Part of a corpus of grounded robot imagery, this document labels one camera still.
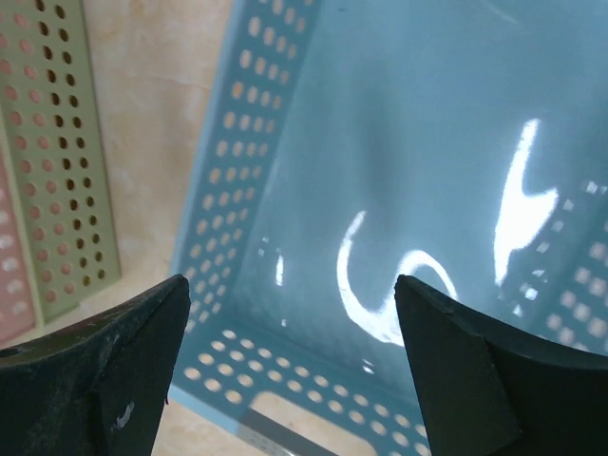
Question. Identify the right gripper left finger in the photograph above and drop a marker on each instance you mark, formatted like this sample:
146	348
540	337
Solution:
99	386

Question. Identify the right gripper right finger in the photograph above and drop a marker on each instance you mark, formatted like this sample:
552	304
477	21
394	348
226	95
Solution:
487	388

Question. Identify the pink perforated plastic basket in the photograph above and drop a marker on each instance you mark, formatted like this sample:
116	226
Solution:
19	315

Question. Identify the blue perforated plastic basket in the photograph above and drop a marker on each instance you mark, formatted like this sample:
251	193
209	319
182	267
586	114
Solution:
347	143

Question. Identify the green perforated plastic basket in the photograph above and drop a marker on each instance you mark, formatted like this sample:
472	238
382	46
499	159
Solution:
55	154

